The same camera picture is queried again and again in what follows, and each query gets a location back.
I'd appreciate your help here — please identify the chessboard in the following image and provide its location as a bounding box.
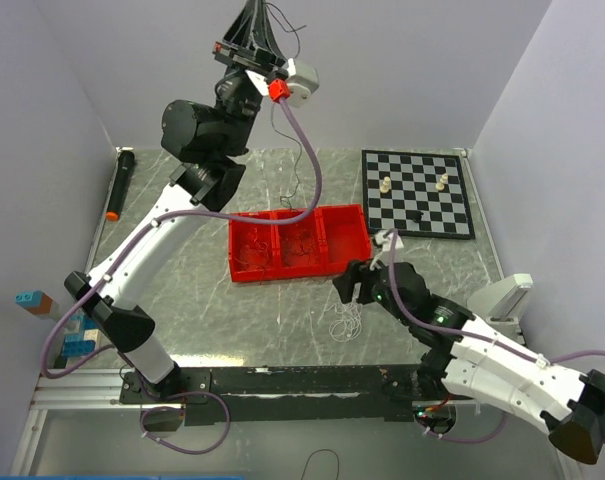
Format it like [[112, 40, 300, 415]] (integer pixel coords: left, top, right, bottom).
[[361, 150, 475, 240]]

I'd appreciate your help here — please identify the black marker orange cap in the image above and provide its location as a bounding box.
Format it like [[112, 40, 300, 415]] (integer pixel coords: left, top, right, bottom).
[[105, 150, 136, 222]]

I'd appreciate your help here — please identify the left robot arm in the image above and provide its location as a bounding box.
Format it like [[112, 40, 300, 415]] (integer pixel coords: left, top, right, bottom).
[[65, 1, 288, 402]]

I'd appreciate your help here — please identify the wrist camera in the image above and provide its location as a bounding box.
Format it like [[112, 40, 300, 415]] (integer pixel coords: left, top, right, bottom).
[[369, 229, 403, 271], [284, 58, 320, 108]]

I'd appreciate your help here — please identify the black wire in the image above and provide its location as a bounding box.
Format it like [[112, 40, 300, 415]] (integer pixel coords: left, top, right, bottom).
[[264, 2, 308, 211]]

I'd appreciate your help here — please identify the white chess pawn left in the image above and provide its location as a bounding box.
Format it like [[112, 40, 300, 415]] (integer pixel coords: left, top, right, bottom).
[[379, 176, 391, 195]]

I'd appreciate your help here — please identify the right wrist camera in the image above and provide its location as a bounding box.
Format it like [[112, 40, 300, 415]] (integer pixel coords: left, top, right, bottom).
[[369, 229, 403, 271]]

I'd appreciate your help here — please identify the blue white block stack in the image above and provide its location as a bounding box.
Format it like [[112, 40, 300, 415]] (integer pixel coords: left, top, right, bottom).
[[61, 314, 101, 358]]

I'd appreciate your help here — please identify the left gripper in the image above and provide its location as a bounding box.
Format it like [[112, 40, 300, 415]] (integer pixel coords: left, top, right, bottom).
[[213, 0, 287, 157]]

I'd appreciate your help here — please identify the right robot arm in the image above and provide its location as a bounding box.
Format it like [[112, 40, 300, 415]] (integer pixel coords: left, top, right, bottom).
[[333, 261, 605, 465]]

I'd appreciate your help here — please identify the white stand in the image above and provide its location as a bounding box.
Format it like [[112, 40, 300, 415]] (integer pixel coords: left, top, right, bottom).
[[467, 273, 534, 322]]

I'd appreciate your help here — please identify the white chess pawn right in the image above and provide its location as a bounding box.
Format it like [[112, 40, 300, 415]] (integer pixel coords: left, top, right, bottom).
[[435, 174, 448, 191]]

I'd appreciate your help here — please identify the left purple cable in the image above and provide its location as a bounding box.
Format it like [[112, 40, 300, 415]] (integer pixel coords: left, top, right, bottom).
[[39, 97, 326, 455]]

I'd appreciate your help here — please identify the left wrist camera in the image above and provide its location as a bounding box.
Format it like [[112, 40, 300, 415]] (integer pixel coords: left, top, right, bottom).
[[284, 58, 320, 108]]

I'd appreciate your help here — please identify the white chess pawn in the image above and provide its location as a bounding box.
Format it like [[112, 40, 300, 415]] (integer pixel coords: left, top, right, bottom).
[[435, 174, 448, 191], [379, 176, 391, 195]]

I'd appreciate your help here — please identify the thin dark floor cable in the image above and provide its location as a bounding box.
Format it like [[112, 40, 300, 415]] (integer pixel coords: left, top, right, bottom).
[[301, 448, 341, 480]]

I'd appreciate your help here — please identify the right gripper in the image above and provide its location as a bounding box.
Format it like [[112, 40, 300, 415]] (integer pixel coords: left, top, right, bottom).
[[331, 251, 410, 325]]

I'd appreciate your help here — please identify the blue brown toy block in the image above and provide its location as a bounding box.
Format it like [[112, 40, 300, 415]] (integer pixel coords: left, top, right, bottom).
[[14, 290, 64, 322]]

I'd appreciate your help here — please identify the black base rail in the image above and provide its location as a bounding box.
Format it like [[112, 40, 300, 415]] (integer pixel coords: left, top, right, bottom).
[[119, 364, 448, 426]]

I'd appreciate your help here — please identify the red three-compartment bin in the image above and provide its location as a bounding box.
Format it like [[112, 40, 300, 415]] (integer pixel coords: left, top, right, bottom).
[[228, 204, 372, 283]]

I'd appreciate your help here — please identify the aluminium frame rail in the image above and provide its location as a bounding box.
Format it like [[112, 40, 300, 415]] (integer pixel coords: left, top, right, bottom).
[[30, 369, 123, 410]]

